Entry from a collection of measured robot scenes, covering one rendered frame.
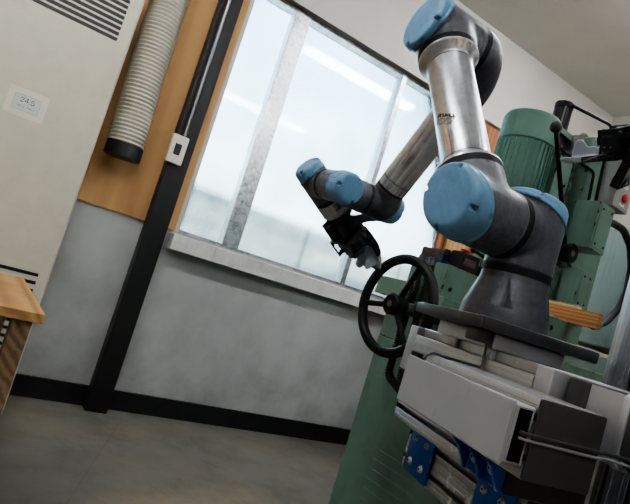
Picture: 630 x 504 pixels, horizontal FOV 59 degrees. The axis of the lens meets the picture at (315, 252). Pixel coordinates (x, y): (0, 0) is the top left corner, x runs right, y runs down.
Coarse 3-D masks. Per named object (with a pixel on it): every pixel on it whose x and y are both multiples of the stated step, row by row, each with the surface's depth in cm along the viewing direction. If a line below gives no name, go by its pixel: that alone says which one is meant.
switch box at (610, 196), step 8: (608, 168) 179; (616, 168) 177; (608, 176) 178; (608, 184) 178; (600, 192) 179; (608, 192) 177; (616, 192) 175; (624, 192) 178; (600, 200) 178; (608, 200) 176; (616, 200) 175; (616, 208) 177; (624, 208) 179
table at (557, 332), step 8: (384, 280) 183; (392, 280) 180; (400, 280) 177; (376, 288) 185; (384, 288) 182; (392, 288) 179; (400, 288) 163; (416, 296) 157; (440, 296) 150; (464, 296) 155; (440, 304) 149; (448, 304) 149; (456, 304) 151; (552, 320) 141; (560, 320) 143; (552, 328) 140; (560, 328) 143; (568, 328) 145; (576, 328) 147; (552, 336) 141; (560, 336) 143; (568, 336) 145; (576, 336) 148
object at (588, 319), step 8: (552, 304) 150; (552, 312) 150; (560, 312) 148; (568, 312) 146; (576, 312) 145; (584, 312) 143; (592, 312) 141; (568, 320) 146; (576, 320) 144; (584, 320) 142; (592, 320) 141; (600, 320) 140; (592, 328) 141
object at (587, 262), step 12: (588, 144) 177; (576, 168) 178; (600, 168) 179; (576, 180) 177; (588, 180) 176; (576, 192) 176; (564, 264) 174; (576, 264) 178; (588, 264) 182; (588, 300) 184; (564, 360) 180
